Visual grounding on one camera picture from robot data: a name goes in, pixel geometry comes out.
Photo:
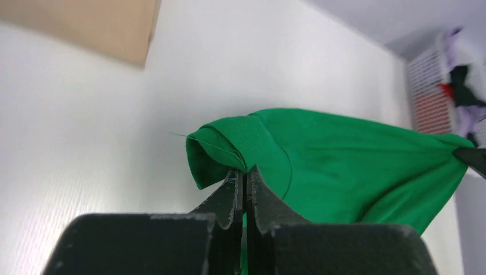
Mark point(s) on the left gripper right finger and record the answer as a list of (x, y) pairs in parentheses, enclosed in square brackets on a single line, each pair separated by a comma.
[(281, 241)]

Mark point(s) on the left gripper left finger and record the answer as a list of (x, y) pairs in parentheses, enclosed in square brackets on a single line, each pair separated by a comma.
[(206, 240)]

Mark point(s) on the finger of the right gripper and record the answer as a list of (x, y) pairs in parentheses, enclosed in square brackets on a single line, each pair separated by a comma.
[(474, 158)]

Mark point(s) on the green t-shirt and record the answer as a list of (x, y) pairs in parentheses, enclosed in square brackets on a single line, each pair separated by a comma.
[(332, 168)]

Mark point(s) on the black t-shirt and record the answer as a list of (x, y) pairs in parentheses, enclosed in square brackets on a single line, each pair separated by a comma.
[(462, 94)]

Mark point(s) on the white plastic basket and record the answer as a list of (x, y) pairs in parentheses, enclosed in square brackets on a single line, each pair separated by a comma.
[(433, 110)]

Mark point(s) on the red garment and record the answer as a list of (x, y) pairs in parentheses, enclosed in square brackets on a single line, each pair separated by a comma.
[(447, 90)]

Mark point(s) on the lilac t-shirt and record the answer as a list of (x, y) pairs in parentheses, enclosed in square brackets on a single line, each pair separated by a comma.
[(471, 115)]

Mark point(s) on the folded beige t-shirt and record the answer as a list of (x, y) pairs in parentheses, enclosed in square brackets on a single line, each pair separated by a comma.
[(119, 29)]

